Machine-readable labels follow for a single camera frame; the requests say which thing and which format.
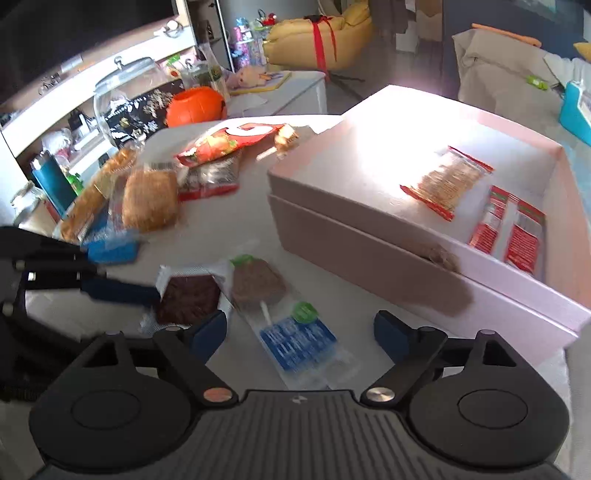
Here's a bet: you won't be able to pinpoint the black television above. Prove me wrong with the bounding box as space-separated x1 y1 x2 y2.
0 0 175 95

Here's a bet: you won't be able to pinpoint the yellow board book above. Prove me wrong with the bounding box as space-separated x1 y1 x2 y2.
257 71 293 89

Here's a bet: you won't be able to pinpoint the red chip bag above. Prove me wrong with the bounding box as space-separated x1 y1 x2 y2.
175 121 288 168

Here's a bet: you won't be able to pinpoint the large glass jar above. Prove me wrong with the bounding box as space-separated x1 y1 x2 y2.
93 56 172 145

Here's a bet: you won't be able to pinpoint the lollipop packet blue label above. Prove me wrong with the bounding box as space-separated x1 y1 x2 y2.
230 254 362 391

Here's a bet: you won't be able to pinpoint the sofa with beige cover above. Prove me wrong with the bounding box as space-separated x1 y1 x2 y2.
451 27 591 148

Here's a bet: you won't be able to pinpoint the orange pumpkin bucket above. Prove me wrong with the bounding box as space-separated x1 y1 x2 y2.
165 88 229 128

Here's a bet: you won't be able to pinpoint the clear cracker packet red ends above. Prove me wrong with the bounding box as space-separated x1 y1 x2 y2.
400 146 495 222

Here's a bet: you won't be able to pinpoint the small golden snack packet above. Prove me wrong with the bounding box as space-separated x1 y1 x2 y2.
274 124 301 151

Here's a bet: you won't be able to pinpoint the square bread packet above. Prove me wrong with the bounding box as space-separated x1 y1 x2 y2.
121 167 180 233

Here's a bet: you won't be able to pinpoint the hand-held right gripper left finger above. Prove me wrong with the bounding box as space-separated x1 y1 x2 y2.
97 310 238 409

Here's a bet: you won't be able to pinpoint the white TV cabinet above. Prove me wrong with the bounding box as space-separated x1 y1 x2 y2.
0 30 197 160

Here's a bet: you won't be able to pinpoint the black printed snack bag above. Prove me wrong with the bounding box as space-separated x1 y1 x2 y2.
104 78 186 145

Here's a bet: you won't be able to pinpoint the teal box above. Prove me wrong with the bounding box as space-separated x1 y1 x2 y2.
558 80 591 147

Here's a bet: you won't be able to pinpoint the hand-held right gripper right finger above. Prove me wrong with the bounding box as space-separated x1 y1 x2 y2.
360 310 504 409

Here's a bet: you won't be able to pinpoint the dark red snack packet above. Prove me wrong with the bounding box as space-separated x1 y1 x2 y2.
177 159 242 202

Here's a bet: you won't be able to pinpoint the dark brownie packet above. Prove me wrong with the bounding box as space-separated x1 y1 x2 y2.
140 264 232 330

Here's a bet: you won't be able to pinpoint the long bread packet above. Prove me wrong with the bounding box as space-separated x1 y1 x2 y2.
59 147 140 265

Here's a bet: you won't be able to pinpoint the teal water bottle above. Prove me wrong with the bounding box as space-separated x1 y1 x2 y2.
30 154 78 219

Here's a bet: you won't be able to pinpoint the orange carrot pillow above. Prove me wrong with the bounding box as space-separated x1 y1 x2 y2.
471 22 543 48

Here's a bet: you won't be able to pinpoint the pink plush toy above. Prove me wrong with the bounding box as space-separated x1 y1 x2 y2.
230 64 269 89

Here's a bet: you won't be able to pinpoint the small red snack packet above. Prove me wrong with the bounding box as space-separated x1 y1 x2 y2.
468 185 509 254
502 196 547 274

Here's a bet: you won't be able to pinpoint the pink patterned bottle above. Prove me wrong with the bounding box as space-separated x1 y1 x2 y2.
232 17 254 71

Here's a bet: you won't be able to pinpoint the yellow armchair red ribbon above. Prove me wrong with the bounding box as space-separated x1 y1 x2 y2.
267 0 375 71

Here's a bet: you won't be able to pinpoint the white side table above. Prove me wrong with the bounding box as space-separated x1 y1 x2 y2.
228 69 329 117

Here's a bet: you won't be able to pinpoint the pink cardboard box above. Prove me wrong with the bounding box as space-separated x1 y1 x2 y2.
267 84 591 366

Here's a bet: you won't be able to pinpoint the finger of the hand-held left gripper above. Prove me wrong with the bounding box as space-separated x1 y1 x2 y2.
13 271 160 307
0 226 100 276

